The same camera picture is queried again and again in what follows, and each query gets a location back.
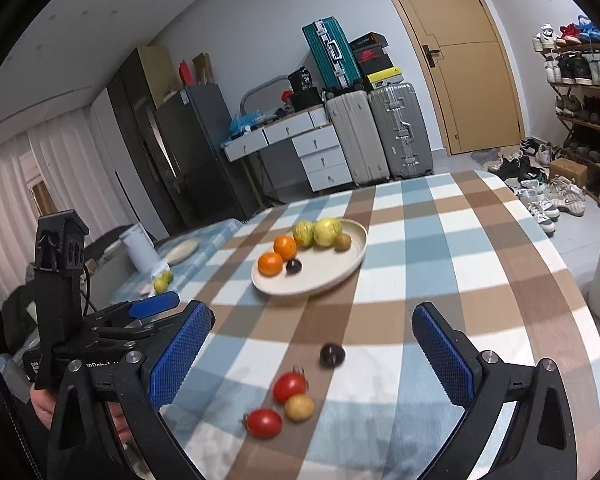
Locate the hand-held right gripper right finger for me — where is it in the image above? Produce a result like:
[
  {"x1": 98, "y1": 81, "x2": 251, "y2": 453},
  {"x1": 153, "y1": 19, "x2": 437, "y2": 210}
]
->
[{"x1": 410, "y1": 302, "x2": 578, "y2": 480}]

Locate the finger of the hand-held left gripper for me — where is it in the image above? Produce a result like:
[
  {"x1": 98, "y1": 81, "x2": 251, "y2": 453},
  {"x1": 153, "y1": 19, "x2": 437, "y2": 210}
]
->
[{"x1": 82, "y1": 290, "x2": 182, "y2": 330}]

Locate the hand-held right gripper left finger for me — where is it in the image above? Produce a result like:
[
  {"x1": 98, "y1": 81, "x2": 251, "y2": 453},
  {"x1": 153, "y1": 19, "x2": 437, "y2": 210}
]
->
[{"x1": 45, "y1": 300, "x2": 216, "y2": 480}]

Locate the red tomato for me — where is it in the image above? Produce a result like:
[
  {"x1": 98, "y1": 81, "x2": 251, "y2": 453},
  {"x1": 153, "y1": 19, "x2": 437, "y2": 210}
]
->
[
  {"x1": 242, "y1": 408, "x2": 283, "y2": 439},
  {"x1": 272, "y1": 367, "x2": 309, "y2": 404}
]

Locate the orange mandarin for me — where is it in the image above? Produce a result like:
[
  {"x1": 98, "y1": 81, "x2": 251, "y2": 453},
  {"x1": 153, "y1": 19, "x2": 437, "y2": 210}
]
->
[
  {"x1": 257, "y1": 252, "x2": 285, "y2": 277},
  {"x1": 273, "y1": 235, "x2": 299, "y2": 261}
]

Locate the cream round plate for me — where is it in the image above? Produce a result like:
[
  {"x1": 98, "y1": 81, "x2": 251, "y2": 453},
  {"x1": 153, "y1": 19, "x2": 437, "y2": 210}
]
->
[{"x1": 251, "y1": 218, "x2": 369, "y2": 297}]

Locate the bumpy yellow guava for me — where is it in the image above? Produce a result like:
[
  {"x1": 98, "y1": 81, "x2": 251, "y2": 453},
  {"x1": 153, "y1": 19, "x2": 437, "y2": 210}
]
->
[{"x1": 292, "y1": 220, "x2": 316, "y2": 248}]

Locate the smooth yellow-green guava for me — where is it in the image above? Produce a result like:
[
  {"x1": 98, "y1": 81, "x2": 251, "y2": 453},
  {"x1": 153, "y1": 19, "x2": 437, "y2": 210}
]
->
[{"x1": 313, "y1": 217, "x2": 343, "y2": 247}]

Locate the person's left hand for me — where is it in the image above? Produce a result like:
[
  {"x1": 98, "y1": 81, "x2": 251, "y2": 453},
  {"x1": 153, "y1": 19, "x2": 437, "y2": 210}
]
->
[{"x1": 29, "y1": 387, "x2": 133, "y2": 448}]

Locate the white cylindrical container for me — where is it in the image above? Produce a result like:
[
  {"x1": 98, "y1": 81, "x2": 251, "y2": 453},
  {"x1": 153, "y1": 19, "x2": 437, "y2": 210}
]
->
[{"x1": 119, "y1": 224, "x2": 156, "y2": 272}]

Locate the small wooden plate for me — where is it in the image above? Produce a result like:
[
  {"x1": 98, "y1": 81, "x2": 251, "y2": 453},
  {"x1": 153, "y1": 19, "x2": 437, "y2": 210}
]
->
[{"x1": 164, "y1": 238, "x2": 201, "y2": 264}]

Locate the light blue checkered cloth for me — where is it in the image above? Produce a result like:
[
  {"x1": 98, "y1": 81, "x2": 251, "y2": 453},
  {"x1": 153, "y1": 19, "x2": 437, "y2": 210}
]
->
[{"x1": 115, "y1": 220, "x2": 241, "y2": 306}]

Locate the brown blue checkered tablecloth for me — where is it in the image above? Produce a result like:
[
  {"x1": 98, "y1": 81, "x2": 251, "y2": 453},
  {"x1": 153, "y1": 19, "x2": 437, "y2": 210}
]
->
[{"x1": 130, "y1": 170, "x2": 600, "y2": 480}]

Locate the white curtain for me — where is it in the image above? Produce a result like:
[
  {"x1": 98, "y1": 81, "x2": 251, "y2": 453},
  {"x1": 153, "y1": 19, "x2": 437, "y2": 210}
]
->
[{"x1": 0, "y1": 125, "x2": 126, "y2": 321}]

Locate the person's dark jacket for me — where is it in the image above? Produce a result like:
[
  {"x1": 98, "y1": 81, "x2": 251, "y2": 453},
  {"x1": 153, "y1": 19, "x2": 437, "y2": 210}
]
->
[{"x1": 0, "y1": 320, "x2": 51, "y2": 480}]

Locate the dark grey refrigerator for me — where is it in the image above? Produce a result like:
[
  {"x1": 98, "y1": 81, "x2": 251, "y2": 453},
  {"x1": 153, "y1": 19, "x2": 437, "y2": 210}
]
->
[{"x1": 154, "y1": 84, "x2": 258, "y2": 226}]

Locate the group of assorted shoes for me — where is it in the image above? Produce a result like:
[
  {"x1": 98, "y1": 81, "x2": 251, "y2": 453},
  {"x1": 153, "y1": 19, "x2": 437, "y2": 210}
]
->
[{"x1": 482, "y1": 15, "x2": 600, "y2": 233}]

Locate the blue plastic bag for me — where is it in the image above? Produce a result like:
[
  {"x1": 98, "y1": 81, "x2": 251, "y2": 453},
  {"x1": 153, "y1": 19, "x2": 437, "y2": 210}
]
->
[{"x1": 228, "y1": 112, "x2": 266, "y2": 136}]

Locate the grey door mat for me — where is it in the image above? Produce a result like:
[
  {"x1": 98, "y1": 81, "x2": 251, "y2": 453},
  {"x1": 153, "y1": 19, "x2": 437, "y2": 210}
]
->
[{"x1": 470, "y1": 147, "x2": 503, "y2": 166}]

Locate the white desk with drawers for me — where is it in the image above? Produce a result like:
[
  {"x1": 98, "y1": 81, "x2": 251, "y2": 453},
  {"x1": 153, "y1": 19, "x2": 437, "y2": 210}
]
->
[{"x1": 222, "y1": 107, "x2": 331, "y2": 163}]

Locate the white drawer cabinet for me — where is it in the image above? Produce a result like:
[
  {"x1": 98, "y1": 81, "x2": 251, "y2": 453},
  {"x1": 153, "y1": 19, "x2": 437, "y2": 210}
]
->
[{"x1": 292, "y1": 122, "x2": 353, "y2": 192}]

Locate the small cardboard box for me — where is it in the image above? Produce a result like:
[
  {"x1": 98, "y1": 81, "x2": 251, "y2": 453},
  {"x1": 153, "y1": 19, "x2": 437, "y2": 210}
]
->
[{"x1": 548, "y1": 157, "x2": 588, "y2": 188}]

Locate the silver suitcase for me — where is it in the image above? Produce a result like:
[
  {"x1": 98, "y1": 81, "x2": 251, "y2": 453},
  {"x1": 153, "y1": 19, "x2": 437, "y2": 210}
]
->
[{"x1": 367, "y1": 81, "x2": 435, "y2": 179}]

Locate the beige suitcase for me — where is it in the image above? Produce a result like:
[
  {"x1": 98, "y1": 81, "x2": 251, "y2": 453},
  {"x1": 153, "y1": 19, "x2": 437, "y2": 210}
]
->
[{"x1": 325, "y1": 89, "x2": 391, "y2": 187}]

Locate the arched mirror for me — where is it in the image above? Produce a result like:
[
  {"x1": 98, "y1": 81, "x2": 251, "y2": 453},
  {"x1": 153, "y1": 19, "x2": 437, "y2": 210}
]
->
[{"x1": 240, "y1": 75, "x2": 293, "y2": 116}]

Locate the brown cardboard box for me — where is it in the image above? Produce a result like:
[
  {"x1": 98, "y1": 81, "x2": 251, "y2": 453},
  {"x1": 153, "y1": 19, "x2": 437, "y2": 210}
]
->
[{"x1": 192, "y1": 52, "x2": 215, "y2": 85}]

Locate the black storage box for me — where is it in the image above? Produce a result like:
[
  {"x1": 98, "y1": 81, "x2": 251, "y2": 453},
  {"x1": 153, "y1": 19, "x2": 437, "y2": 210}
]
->
[{"x1": 290, "y1": 87, "x2": 323, "y2": 110}]

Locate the wooden shoe rack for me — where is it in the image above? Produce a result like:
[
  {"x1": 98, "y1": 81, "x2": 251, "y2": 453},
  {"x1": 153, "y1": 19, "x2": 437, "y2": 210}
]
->
[{"x1": 540, "y1": 35, "x2": 600, "y2": 186}]

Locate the tan wooden door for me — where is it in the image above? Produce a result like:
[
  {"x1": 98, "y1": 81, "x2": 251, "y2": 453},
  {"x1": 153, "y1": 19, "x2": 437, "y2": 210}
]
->
[{"x1": 370, "y1": 0, "x2": 526, "y2": 156}]

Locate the black printed bag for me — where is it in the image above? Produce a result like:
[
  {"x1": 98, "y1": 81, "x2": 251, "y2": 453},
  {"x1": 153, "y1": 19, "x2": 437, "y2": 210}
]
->
[{"x1": 287, "y1": 67, "x2": 313, "y2": 92}]

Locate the plain black shoebox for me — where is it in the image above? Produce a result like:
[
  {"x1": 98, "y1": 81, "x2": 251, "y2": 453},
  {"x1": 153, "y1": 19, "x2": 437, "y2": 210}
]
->
[{"x1": 360, "y1": 57, "x2": 395, "y2": 77}]

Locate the teal suitcase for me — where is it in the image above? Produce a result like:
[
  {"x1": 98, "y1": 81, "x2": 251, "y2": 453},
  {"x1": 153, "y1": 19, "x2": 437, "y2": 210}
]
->
[{"x1": 301, "y1": 16, "x2": 363, "y2": 92}]

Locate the red black shoebox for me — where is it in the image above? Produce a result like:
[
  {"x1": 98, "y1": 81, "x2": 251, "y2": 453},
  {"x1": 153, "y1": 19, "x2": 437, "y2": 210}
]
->
[{"x1": 354, "y1": 44, "x2": 388, "y2": 63}]

